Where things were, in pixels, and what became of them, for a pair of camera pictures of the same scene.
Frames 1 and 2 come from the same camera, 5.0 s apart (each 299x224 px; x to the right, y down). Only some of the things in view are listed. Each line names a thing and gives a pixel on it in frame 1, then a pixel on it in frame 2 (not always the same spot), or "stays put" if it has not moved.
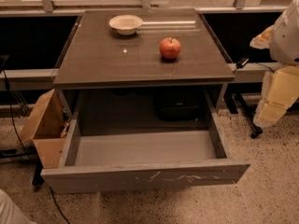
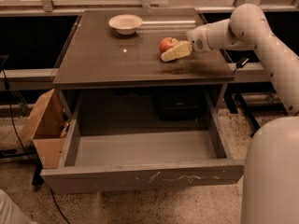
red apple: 170,48 stays put
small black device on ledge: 241,63 stays put
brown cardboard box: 49,129 stays put
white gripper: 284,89 to 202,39
